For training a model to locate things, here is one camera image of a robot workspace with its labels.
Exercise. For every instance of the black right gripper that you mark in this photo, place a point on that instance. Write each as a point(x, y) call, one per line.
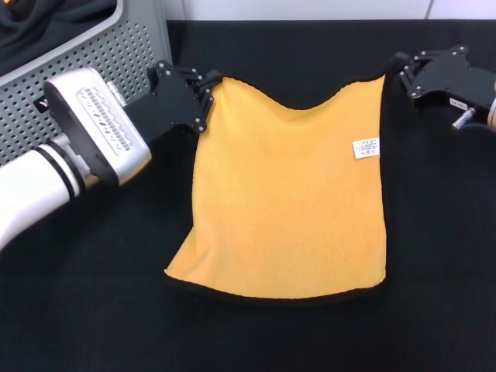
point(449, 77)

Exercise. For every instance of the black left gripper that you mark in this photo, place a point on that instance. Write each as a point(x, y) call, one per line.
point(170, 104)

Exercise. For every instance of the yellow towel with black edging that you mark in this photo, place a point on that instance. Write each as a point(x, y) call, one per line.
point(290, 193)

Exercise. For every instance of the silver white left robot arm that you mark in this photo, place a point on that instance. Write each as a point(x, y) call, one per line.
point(31, 190)

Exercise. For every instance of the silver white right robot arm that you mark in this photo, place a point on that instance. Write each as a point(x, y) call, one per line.
point(493, 108)

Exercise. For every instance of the grey perforated storage box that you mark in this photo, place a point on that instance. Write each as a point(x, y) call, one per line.
point(128, 50)

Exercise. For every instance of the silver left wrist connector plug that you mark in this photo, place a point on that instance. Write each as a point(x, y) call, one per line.
point(116, 95)

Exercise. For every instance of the dark grey crumpled cloth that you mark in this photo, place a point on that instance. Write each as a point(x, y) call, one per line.
point(46, 35)

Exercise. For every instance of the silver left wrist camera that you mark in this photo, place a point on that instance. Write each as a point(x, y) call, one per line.
point(104, 124)

